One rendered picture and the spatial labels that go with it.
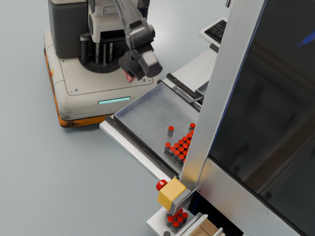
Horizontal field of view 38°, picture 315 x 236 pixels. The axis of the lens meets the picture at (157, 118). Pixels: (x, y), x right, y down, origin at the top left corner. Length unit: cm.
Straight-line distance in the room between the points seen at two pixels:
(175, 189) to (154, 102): 50
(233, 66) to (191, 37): 243
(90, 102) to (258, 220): 151
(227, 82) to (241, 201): 40
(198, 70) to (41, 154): 116
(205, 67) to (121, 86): 79
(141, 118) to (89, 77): 99
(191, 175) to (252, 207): 22
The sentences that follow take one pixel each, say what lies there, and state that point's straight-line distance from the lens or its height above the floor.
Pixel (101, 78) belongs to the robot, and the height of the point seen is 28.
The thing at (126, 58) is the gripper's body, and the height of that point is 118.
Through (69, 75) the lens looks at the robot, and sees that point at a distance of 272.
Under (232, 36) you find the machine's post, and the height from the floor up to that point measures 163.
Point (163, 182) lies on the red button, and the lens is 146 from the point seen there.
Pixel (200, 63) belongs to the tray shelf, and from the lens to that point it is 201.
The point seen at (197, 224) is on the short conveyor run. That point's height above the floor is 97.
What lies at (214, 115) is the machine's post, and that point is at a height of 138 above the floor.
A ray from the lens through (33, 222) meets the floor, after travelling 253.
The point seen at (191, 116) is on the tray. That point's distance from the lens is 180.
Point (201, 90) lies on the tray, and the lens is 190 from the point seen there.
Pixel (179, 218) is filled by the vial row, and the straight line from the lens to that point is 152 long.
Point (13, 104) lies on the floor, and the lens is 297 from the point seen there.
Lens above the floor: 227
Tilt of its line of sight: 52 degrees down
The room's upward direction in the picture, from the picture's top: 11 degrees clockwise
